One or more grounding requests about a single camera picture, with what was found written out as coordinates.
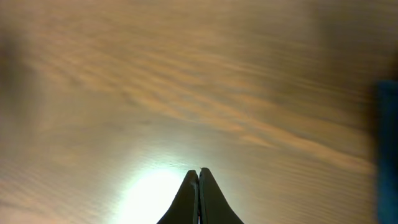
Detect navy blue shorts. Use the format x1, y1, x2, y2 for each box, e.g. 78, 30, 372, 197
377, 80, 397, 224

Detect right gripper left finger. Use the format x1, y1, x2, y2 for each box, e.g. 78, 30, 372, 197
157, 170, 199, 224

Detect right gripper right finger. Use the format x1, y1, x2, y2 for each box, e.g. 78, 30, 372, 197
199, 167, 244, 224

